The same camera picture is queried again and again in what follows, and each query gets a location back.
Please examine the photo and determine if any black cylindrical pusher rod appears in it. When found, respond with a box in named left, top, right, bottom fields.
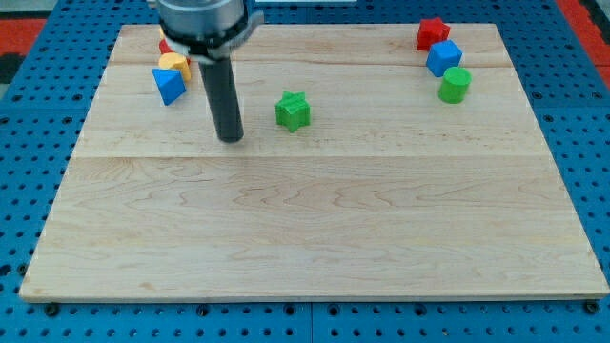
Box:
left=198, top=58, right=244, bottom=143

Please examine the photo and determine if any green star block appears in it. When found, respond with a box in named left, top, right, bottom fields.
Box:
left=274, top=91, right=311, bottom=133

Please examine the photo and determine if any red block behind arm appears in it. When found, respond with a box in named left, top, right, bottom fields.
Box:
left=158, top=39, right=191, bottom=65

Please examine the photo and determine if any red star block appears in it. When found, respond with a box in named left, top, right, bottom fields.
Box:
left=416, top=17, right=451, bottom=51

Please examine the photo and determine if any blue triangle block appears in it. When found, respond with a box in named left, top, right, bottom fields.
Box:
left=152, top=69, right=187, bottom=106

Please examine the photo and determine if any yellow half-round block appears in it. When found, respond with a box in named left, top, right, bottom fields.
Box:
left=158, top=52, right=192, bottom=82

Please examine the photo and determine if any wooden board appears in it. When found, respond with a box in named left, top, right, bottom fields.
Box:
left=20, top=24, right=609, bottom=303

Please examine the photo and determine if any blue cube block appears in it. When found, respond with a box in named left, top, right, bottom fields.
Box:
left=426, top=40, right=463, bottom=77

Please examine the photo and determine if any green cylinder block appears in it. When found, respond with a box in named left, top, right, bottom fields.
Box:
left=437, top=67, right=472, bottom=104

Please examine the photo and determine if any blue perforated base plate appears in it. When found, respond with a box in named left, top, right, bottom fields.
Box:
left=1, top=0, right=609, bottom=342

